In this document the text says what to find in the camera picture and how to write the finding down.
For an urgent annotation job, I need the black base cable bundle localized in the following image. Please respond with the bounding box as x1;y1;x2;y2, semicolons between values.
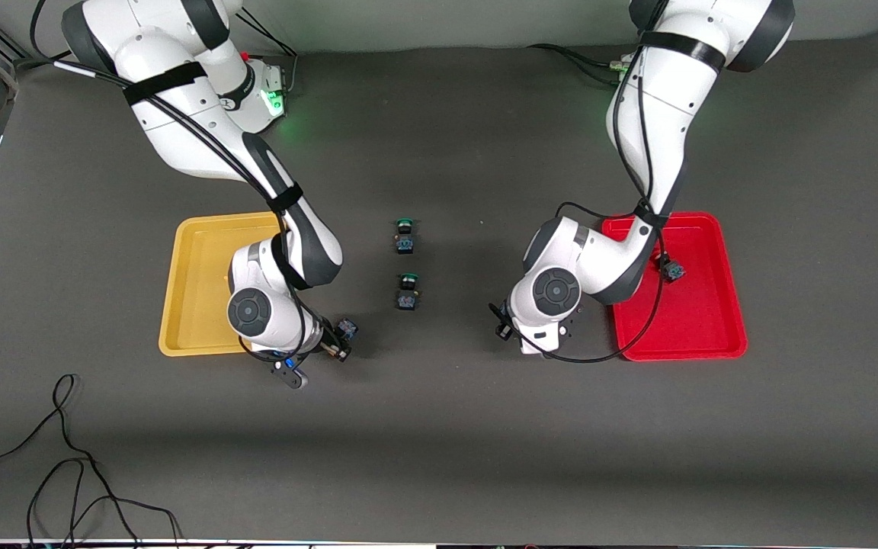
529;43;632;86

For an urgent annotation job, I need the thin black base cable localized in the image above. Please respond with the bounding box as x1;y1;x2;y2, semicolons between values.
237;9;301;98

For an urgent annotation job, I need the red plastic tray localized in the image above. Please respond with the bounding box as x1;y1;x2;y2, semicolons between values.
601;211;748;361

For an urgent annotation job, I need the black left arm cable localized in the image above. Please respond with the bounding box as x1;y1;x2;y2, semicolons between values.
519;30;670;364

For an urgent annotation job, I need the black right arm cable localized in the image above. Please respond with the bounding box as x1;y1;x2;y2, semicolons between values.
54;57;310;361

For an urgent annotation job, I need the yellow plastic tray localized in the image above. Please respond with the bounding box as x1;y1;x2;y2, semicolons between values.
159;213;287;358

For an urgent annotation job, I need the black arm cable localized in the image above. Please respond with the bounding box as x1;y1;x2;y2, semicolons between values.
54;57;310;361
519;30;670;364

